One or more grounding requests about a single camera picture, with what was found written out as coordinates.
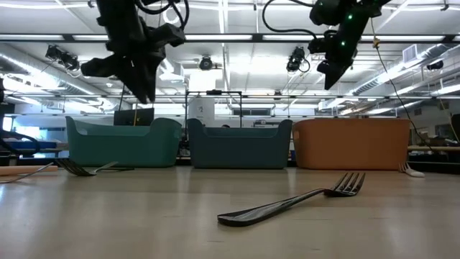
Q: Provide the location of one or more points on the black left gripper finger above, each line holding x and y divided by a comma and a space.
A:
124, 68
151, 57

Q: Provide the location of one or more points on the silver metal fork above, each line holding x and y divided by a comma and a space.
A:
25, 176

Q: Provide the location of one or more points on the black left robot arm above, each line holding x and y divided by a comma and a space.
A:
116, 9

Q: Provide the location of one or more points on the green plastic bin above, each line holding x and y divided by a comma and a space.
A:
122, 151

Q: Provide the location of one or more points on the black monitor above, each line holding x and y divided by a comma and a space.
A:
133, 117

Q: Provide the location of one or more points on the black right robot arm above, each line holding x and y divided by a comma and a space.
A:
345, 7

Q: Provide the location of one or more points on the wooden bench top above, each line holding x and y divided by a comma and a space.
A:
25, 170

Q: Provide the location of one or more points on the black ceiling camera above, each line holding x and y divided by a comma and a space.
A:
296, 59
205, 63
63, 57

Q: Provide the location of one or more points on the glossy black fork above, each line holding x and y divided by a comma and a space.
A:
75, 168
244, 217

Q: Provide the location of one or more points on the teal plastic bin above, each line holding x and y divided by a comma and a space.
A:
237, 151

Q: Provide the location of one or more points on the orange plastic bin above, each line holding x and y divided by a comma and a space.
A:
352, 144

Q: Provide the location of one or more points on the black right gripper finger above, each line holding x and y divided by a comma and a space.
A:
332, 79
348, 64

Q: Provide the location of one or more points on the white plastic fork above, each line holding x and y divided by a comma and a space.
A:
413, 173

